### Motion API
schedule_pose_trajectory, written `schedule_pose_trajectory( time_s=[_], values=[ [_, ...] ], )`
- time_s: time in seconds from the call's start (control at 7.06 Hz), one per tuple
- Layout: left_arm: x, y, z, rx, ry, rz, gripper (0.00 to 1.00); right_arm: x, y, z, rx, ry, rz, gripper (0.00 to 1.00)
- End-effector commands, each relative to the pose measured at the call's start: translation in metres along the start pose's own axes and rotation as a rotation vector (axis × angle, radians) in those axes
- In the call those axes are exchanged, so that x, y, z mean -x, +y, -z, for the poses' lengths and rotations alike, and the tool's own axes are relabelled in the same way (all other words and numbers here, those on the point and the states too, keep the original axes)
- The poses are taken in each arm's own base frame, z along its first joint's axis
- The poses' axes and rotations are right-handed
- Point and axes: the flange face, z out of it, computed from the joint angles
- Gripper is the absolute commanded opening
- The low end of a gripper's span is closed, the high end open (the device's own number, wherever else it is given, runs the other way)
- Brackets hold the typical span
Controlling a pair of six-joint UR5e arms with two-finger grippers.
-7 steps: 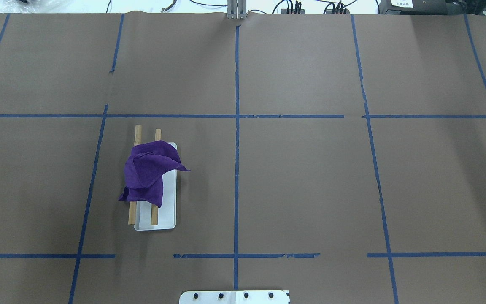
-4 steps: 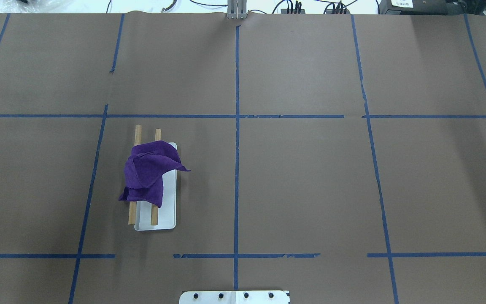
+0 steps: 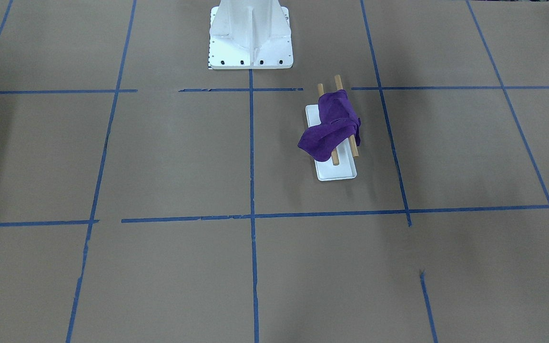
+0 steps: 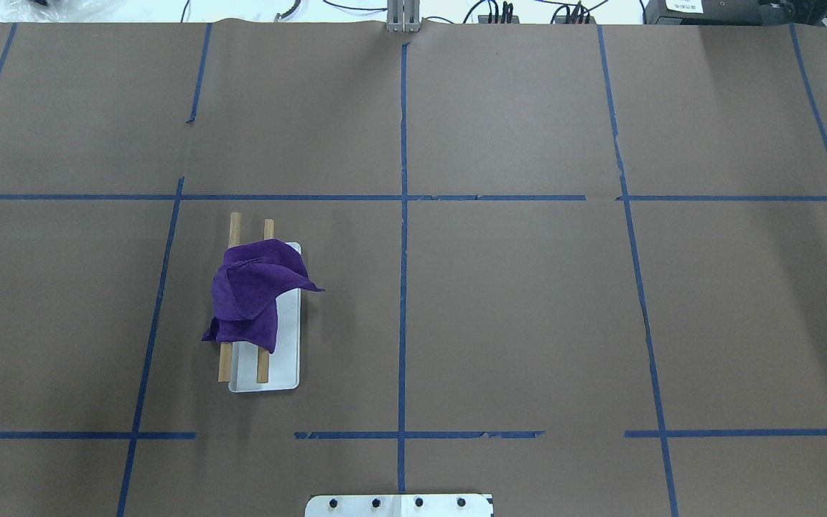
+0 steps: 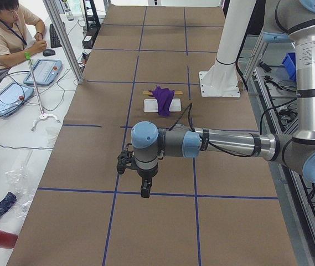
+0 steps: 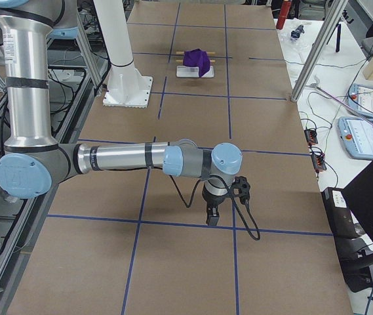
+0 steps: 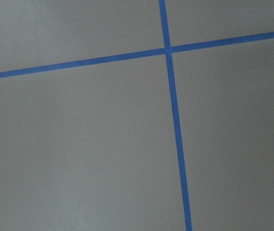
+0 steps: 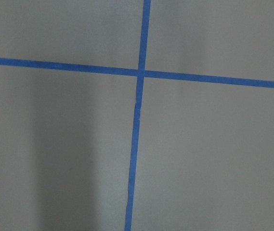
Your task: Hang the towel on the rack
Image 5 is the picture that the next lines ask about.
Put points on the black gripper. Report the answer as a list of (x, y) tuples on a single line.
[(145, 174)]

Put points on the purple microfibre towel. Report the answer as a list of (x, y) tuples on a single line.
[(164, 97)]

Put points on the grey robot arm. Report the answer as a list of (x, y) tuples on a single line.
[(283, 20)]

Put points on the white towel rack tray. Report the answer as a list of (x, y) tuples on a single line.
[(151, 105)]

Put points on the outer wooden rack rod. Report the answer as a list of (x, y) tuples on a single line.
[(149, 93)]

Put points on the crumpled clear plastic wrap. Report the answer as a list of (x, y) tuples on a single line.
[(22, 184)]

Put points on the far blue teach pendant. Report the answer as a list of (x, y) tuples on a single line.
[(46, 70)]

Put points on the blue teach pendant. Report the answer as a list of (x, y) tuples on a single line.
[(46, 70), (13, 96)]

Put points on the near blue teach pendant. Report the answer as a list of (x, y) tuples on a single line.
[(13, 96)]

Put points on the black computer mouse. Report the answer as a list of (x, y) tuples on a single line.
[(48, 52)]

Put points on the black keyboard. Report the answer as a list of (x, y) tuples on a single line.
[(54, 38)]

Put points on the metal reacher grabber stick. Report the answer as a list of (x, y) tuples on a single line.
[(43, 115)]

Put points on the blue plastic storage bin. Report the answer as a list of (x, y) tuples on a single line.
[(289, 62)]

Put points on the seated man beige shirt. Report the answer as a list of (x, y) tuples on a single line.
[(21, 31)]

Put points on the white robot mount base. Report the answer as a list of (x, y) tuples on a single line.
[(221, 79)]

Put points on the aluminium frame post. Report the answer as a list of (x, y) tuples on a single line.
[(55, 18)]

